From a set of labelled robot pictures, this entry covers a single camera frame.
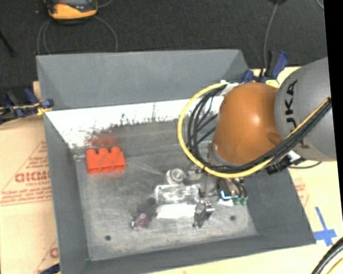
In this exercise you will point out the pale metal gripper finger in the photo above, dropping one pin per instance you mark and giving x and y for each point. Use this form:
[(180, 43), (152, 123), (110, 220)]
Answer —
[(199, 217), (210, 208)]

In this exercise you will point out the clear glass cup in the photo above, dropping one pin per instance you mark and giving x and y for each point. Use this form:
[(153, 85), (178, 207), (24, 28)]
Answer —
[(175, 176)]

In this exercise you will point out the small purple toy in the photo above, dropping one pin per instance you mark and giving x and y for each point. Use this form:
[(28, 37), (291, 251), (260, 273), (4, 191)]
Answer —
[(141, 220)]

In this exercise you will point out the red toy building brick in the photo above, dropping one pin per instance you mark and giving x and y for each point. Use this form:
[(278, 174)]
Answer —
[(105, 161)]

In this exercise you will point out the grey metal bin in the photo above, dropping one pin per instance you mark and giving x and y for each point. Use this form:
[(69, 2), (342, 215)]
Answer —
[(142, 79)]

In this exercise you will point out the brown cardboard board, red print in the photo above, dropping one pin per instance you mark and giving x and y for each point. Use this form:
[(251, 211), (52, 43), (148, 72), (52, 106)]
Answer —
[(22, 206)]

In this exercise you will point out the black cylinder on white bracket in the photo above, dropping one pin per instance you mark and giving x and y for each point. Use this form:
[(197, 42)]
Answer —
[(277, 165)]

